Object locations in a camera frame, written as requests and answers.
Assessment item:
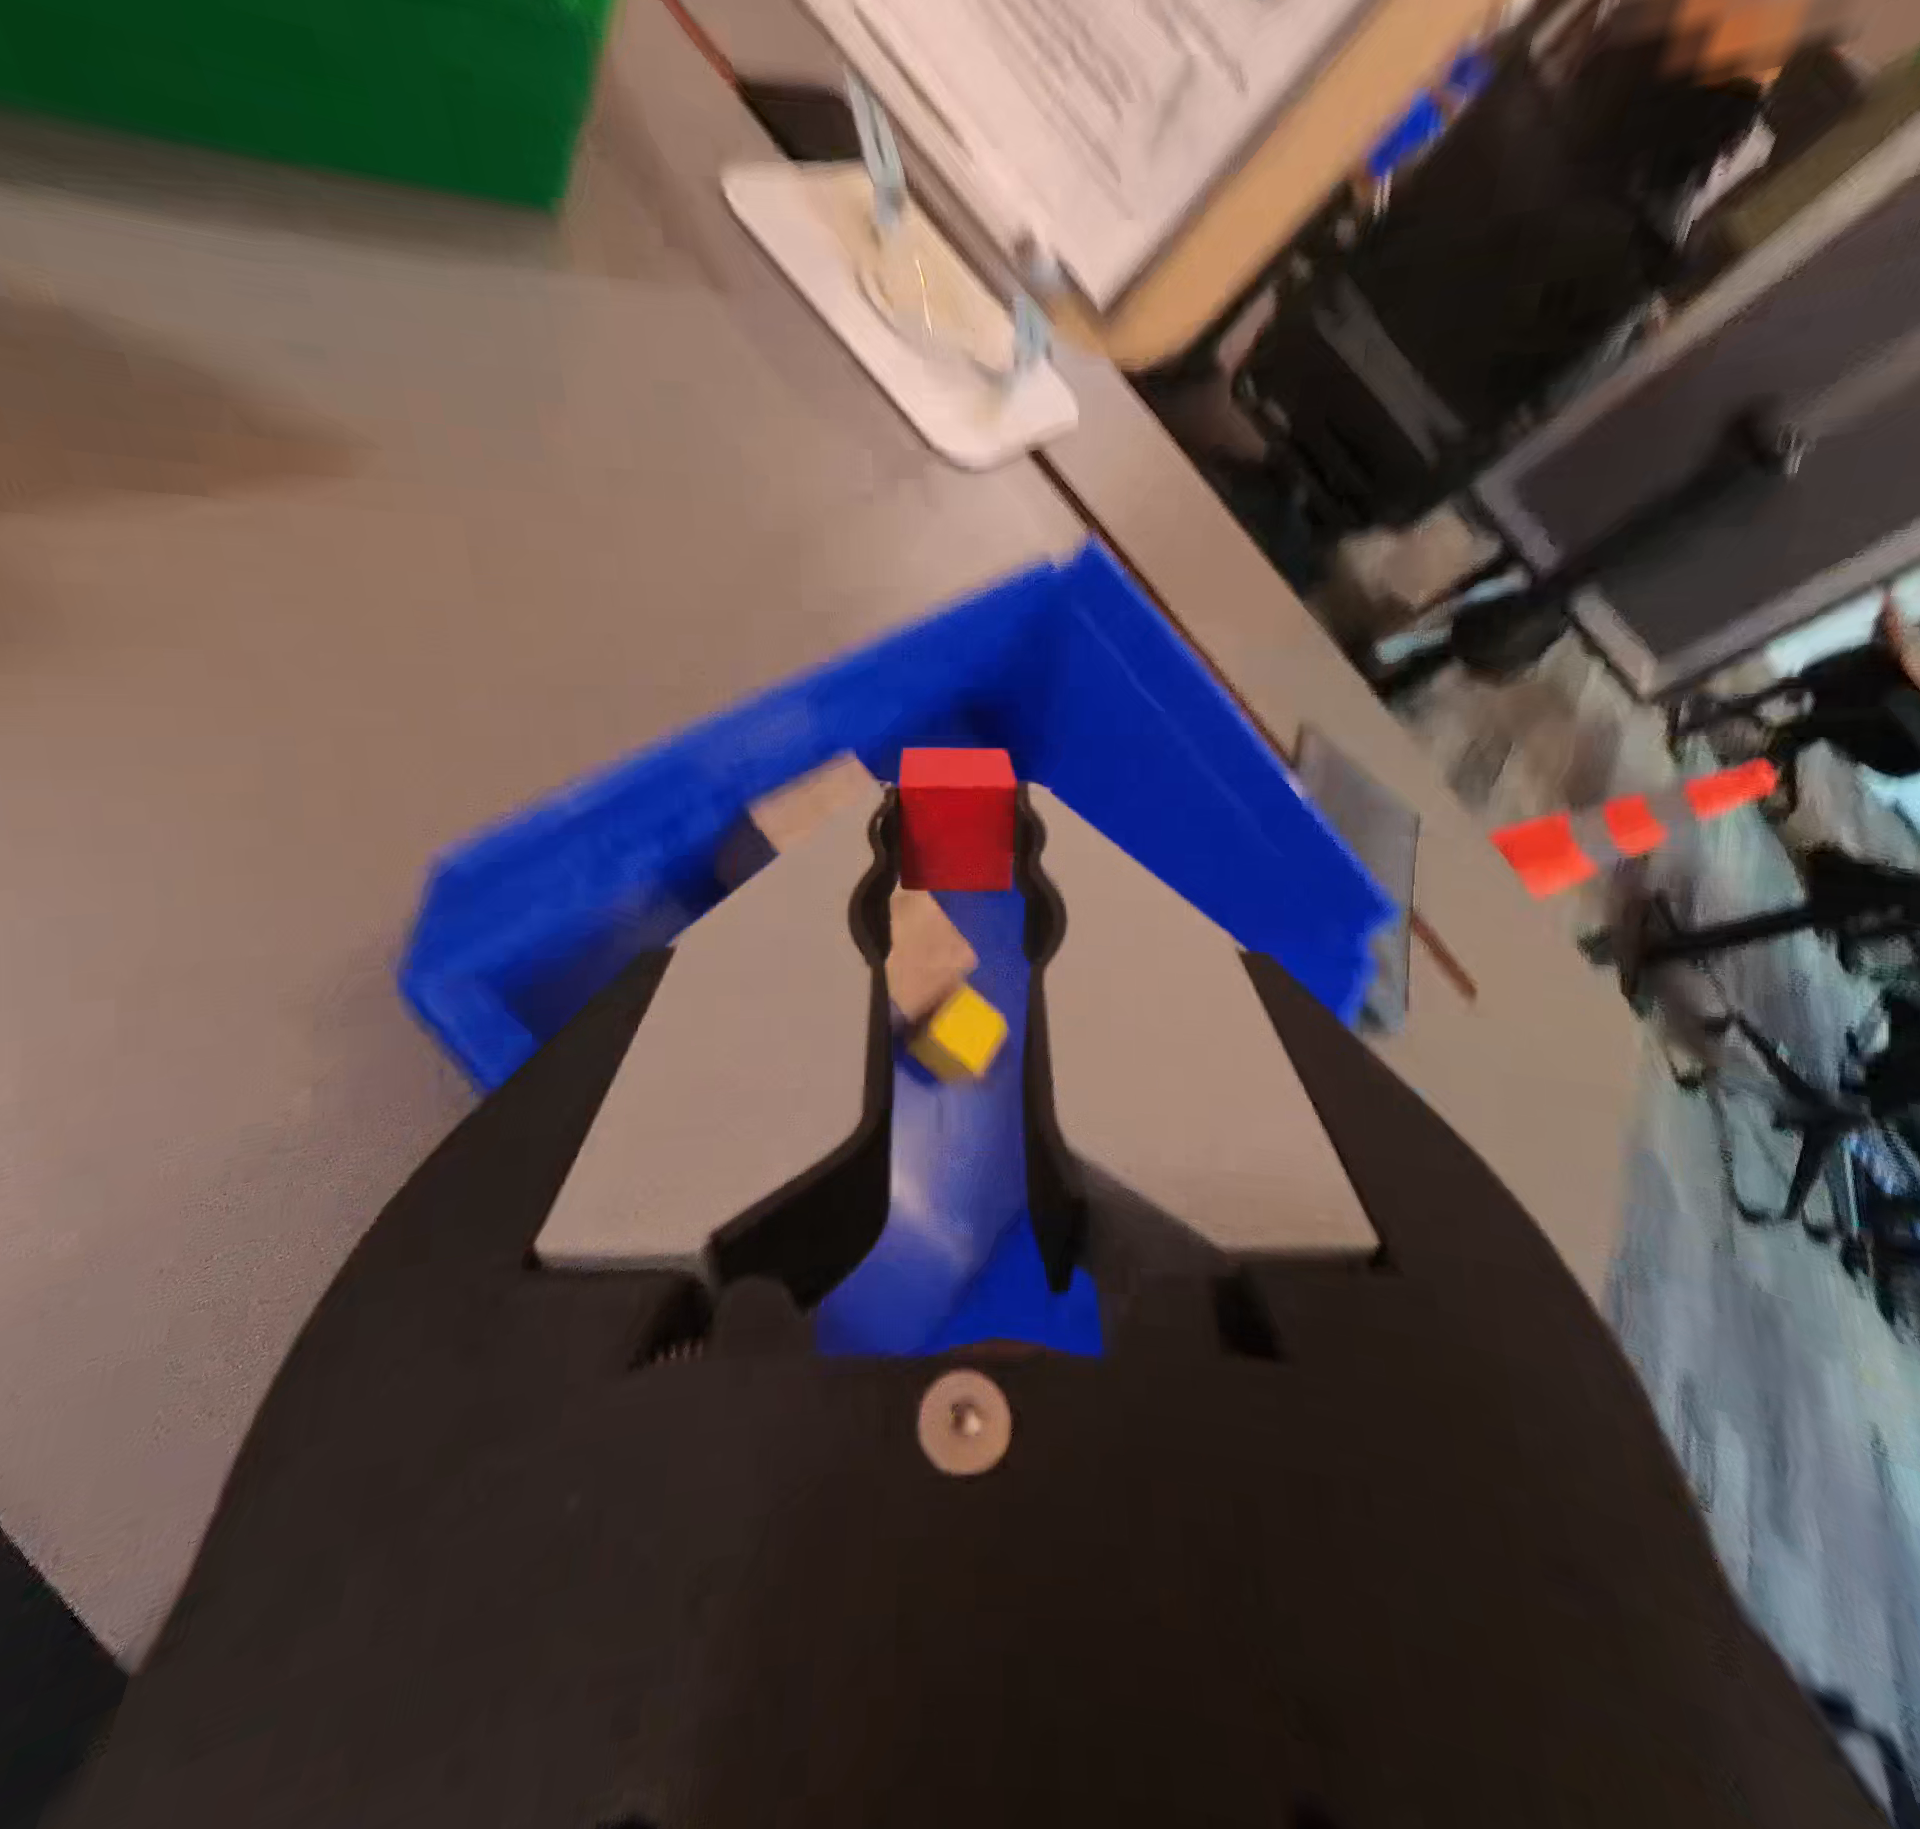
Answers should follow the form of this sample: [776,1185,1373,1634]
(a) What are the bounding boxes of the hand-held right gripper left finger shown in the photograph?
[530,794,903,1271]

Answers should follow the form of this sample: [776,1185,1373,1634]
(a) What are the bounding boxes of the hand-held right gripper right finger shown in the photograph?
[1023,790,1380,1260]

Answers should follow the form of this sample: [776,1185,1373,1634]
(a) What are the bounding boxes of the medium wooden cube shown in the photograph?
[884,885,979,1027]

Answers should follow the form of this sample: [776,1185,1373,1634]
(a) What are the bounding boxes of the yellow cube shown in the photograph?
[906,982,1009,1083]

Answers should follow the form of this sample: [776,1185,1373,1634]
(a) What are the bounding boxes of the large wooden cube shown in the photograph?
[719,751,884,892]

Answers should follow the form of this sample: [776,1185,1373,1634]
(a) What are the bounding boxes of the red cube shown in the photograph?
[896,751,1019,892]

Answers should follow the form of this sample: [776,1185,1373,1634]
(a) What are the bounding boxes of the blue plastic bin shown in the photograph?
[397,538,1404,1358]

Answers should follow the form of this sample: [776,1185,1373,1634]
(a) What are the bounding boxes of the green plastic bin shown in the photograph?
[0,0,627,215]

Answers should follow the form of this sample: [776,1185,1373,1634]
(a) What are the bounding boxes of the red white barrier tape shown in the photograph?
[1491,756,1783,902]

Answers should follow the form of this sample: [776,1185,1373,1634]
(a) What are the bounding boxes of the white stand base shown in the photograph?
[719,158,1082,473]

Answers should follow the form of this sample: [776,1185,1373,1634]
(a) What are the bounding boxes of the grey folding tables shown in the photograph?
[1472,134,1920,695]

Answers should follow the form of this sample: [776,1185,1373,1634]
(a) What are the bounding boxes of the instruction board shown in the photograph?
[733,0,1577,367]

